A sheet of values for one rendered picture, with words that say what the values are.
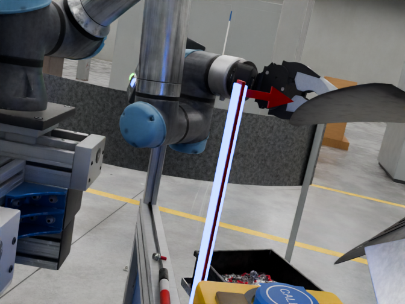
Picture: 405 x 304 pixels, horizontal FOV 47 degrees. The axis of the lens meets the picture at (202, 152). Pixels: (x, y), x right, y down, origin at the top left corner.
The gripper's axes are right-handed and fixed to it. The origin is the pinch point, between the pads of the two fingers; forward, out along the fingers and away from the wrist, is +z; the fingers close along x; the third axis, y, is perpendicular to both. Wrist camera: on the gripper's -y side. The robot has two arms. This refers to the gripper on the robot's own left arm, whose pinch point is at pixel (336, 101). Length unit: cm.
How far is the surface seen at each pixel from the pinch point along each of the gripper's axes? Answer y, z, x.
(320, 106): -13.4, 4.8, 1.7
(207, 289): -40.8, 15.5, 15.2
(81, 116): 79, -176, 33
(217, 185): -23.4, 0.8, 13.1
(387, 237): 12.1, 9.0, 18.3
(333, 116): -7.7, 4.0, 2.3
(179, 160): 115, -134, 42
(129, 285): 10, -42, 52
